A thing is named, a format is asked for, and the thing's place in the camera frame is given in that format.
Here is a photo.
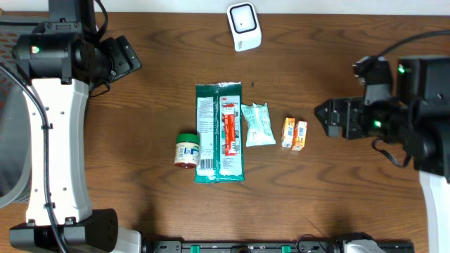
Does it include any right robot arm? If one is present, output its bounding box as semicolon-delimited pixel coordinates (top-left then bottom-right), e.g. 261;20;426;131
314;56;449;252

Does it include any green 3M adhesive package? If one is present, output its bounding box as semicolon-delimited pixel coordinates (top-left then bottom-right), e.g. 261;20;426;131
195;82;245;183

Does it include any grey plastic mesh basket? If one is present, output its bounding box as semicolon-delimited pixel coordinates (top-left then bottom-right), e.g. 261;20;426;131
1;15;46;208

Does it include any orange tissue pack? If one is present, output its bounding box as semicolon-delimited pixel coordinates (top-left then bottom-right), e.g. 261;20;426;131
291;121;307;151
281;117;295;148

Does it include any white barcode scanner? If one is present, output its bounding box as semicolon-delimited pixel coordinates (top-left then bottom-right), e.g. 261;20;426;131
226;2;262;52

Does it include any green-lidded small jar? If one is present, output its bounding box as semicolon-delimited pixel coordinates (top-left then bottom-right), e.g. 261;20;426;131
174;134;200;169

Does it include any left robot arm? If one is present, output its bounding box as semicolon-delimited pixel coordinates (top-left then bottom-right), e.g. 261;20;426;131
9;0;148;253

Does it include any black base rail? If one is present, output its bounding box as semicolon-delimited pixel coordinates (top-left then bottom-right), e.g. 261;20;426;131
142;232;415;253

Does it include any mint green wipes pack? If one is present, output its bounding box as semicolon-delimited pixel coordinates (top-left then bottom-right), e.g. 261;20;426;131
241;103;276;148

